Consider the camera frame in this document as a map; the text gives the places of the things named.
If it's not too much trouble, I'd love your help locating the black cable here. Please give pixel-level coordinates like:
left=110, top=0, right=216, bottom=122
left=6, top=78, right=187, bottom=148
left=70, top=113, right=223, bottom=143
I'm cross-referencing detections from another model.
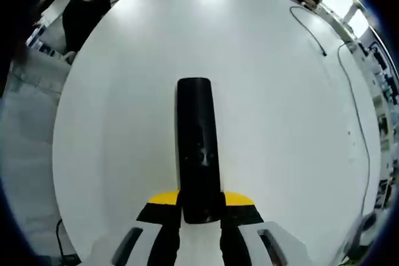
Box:
left=55, top=218, right=82, bottom=264

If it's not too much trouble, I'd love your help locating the long grey cable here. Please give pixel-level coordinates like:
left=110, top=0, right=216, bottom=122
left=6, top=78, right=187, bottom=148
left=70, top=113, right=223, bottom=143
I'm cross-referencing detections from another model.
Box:
left=338, top=43, right=372, bottom=217

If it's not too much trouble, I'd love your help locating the grey cable with plug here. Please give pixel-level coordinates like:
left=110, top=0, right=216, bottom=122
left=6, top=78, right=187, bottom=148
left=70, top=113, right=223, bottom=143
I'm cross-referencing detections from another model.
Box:
left=289, top=6, right=328, bottom=57

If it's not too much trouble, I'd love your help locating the black remote control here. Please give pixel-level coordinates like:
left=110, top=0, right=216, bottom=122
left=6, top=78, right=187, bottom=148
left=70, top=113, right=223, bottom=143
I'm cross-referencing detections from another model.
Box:
left=176, top=77, right=226, bottom=225

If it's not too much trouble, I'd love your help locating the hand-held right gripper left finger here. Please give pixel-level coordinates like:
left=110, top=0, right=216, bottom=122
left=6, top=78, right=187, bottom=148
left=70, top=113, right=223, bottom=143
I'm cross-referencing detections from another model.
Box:
left=110, top=189, right=183, bottom=266

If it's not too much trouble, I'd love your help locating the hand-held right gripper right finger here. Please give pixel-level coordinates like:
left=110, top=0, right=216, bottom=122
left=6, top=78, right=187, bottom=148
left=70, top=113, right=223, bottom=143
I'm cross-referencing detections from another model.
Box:
left=219, top=190, right=310, bottom=266

